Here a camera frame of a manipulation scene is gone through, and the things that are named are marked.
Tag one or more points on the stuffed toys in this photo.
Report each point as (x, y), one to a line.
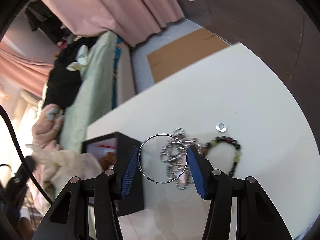
(62, 45)

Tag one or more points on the bed with green sheet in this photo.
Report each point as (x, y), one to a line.
(95, 80)

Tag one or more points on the wide pink curtain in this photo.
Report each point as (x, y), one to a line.
(112, 5)

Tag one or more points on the dark brown wardrobe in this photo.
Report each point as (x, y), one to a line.
(262, 17)

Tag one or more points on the narrow pink curtain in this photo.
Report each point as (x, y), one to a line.
(22, 72)

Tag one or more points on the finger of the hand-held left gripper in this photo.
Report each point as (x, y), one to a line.
(27, 166)

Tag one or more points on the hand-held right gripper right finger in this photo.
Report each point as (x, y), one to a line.
(196, 172)

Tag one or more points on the pile of black clothes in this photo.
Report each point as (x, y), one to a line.
(62, 85)

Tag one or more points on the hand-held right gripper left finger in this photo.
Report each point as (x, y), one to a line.
(130, 172)

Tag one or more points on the pale crumpled cloth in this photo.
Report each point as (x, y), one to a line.
(80, 57)

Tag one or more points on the pink fleece blanket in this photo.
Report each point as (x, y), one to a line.
(47, 130)

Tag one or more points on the hanging black clothes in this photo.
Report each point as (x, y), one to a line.
(47, 25)

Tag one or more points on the flat brown cardboard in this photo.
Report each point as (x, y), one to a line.
(180, 55)

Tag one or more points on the black gift box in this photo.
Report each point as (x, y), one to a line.
(132, 202)

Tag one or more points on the white table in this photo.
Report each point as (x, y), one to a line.
(237, 92)

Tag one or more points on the large silver hoop earring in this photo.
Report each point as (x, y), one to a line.
(161, 134)

